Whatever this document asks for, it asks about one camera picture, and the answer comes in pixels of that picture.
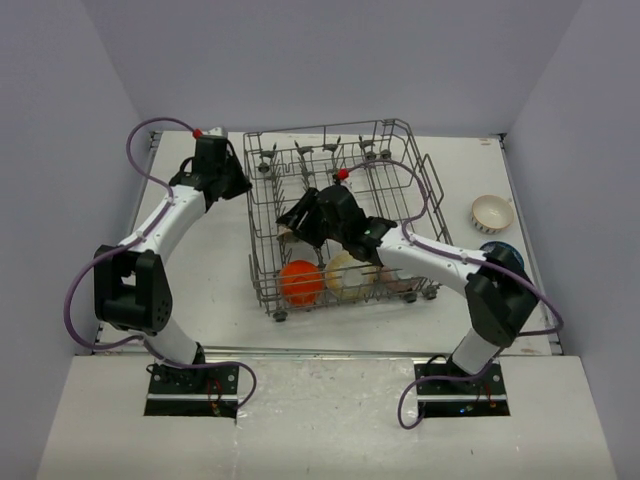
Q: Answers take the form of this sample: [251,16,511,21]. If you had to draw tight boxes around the floral white bowl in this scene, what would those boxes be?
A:
[276,225,299,244]

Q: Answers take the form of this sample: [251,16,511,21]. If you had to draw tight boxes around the grey wire dish rack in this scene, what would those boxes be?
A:
[242,118,451,322]

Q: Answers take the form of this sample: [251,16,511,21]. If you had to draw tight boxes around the yellow rimmed white bowl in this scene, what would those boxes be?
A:
[325,251,380,301]

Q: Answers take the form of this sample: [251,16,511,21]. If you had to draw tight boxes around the beige white bowl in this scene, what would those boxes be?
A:
[470,195,515,235]

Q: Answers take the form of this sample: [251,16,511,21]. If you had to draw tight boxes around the blue patterned bowl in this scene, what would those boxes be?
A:
[479,240,525,269]

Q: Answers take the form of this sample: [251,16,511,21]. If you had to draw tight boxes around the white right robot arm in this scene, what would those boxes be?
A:
[276,185,538,393]

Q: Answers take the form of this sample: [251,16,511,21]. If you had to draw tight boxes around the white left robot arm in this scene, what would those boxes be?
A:
[93,134,252,393]

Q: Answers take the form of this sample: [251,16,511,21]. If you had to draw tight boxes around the orange bowl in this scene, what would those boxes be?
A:
[278,260,324,307]

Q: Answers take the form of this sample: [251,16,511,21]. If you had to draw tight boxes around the pink rimmed white bowl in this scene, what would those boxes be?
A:
[380,267,419,293]

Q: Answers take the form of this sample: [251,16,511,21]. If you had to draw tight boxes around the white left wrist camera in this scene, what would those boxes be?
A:
[203,126,228,138]

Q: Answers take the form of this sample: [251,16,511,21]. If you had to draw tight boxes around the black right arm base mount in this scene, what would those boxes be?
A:
[416,363,510,419]

